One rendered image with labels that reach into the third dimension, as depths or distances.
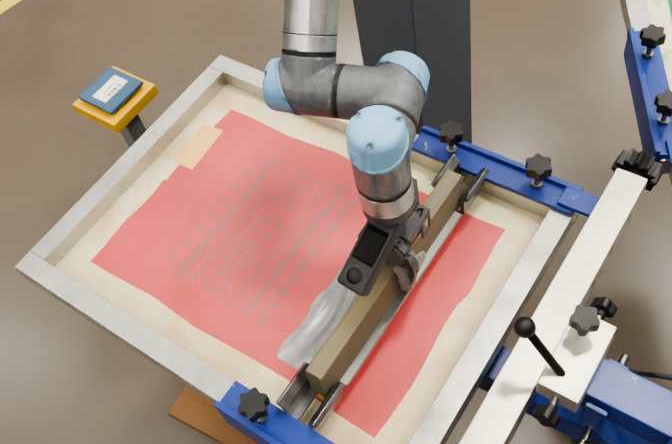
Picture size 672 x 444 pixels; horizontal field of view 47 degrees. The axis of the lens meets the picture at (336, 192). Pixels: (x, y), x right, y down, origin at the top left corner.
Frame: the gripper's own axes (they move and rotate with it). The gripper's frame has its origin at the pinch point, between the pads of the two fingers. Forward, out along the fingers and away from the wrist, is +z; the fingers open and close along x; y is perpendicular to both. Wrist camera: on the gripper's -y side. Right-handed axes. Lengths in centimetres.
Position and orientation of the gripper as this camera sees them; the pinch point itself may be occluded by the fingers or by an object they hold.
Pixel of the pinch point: (391, 283)
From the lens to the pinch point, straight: 121.9
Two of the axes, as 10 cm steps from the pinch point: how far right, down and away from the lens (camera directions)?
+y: 5.6, -7.1, 4.2
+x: -8.2, -3.8, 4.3
